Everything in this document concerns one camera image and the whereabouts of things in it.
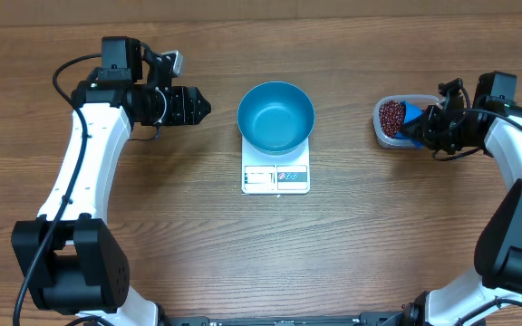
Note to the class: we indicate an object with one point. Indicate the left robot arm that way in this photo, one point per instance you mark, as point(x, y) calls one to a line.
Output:
point(71, 262)

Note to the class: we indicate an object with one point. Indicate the white digital kitchen scale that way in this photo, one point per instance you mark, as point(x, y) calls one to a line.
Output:
point(284, 174)

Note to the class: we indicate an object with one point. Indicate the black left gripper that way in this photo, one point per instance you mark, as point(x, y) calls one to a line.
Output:
point(186, 107)

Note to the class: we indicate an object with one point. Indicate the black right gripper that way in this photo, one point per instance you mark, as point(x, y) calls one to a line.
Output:
point(425, 126)

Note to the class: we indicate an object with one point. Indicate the red adzuki beans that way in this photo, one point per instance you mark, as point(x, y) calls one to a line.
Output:
point(391, 116)

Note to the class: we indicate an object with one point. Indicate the blue metal bowl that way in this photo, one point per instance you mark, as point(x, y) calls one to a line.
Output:
point(275, 117)

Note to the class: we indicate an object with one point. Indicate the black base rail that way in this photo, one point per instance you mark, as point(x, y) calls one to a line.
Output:
point(363, 319)

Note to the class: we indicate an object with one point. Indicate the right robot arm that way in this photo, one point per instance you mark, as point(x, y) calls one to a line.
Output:
point(490, 122)

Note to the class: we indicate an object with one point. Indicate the blue plastic measuring scoop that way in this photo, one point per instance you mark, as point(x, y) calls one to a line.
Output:
point(410, 112)

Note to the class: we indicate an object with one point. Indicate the clear plastic food container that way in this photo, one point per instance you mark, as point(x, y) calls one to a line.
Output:
point(421, 101)

